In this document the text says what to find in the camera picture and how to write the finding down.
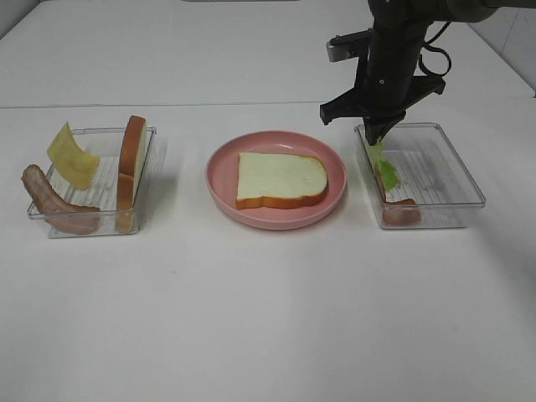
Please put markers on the bread slice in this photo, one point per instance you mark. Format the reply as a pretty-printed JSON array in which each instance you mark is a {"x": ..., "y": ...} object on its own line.
[
  {"x": 132, "y": 156},
  {"x": 279, "y": 181}
]

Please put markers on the pink round plate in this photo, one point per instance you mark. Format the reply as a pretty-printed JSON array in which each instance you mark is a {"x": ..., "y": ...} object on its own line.
[{"x": 222, "y": 178}]

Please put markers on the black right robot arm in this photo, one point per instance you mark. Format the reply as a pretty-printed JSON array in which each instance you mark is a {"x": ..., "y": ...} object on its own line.
[{"x": 392, "y": 14}]

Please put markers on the right clear plastic container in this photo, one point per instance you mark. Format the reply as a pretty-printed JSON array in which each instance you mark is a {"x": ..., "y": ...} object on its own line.
[{"x": 430, "y": 171}]

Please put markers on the bacon strip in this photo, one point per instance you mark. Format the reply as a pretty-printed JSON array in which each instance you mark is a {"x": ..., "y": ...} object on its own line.
[
  {"x": 50, "y": 201},
  {"x": 399, "y": 213}
]

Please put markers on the clear plastic container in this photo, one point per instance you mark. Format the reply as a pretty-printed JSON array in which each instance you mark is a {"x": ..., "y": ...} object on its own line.
[
  {"x": 108, "y": 219},
  {"x": 430, "y": 171}
]

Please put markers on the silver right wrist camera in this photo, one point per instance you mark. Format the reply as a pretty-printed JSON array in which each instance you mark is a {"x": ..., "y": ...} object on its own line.
[{"x": 349, "y": 46}]

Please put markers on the left clear plastic container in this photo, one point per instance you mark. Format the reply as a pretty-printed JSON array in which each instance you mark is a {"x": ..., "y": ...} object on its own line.
[{"x": 108, "y": 219}]

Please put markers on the green lettuce leaf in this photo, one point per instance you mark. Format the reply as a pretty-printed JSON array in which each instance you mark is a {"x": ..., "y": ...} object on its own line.
[{"x": 385, "y": 170}]

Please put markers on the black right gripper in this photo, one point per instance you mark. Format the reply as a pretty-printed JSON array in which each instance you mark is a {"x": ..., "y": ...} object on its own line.
[{"x": 386, "y": 84}]

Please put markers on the yellow cheese slice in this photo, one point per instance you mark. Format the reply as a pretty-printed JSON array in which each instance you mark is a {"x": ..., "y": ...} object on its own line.
[{"x": 74, "y": 164}]

